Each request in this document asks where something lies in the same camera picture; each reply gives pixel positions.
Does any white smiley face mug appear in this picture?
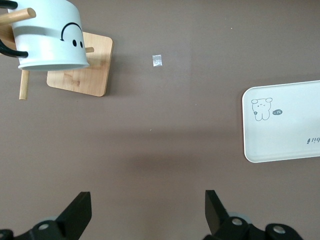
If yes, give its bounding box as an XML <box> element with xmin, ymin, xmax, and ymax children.
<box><xmin>0</xmin><ymin>0</ymin><xmax>90</xmax><ymax>72</ymax></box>

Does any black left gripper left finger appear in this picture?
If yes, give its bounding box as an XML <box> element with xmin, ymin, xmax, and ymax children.
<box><xmin>14</xmin><ymin>191</ymin><xmax>92</xmax><ymax>240</ymax></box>

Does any wooden mug tree stand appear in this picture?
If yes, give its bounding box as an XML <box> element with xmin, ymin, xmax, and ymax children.
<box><xmin>0</xmin><ymin>7</ymin><xmax>115</xmax><ymax>101</ymax></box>

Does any small clear tape piece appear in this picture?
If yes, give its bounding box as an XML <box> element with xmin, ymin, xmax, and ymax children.
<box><xmin>151</xmin><ymin>54</ymin><xmax>163</xmax><ymax>68</ymax></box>

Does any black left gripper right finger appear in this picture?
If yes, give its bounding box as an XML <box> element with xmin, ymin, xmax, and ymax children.
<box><xmin>203</xmin><ymin>189</ymin><xmax>251</xmax><ymax>240</ymax></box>

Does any cream rabbit print tray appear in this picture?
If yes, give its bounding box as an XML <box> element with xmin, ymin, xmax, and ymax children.
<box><xmin>241</xmin><ymin>79</ymin><xmax>320</xmax><ymax>164</ymax></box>

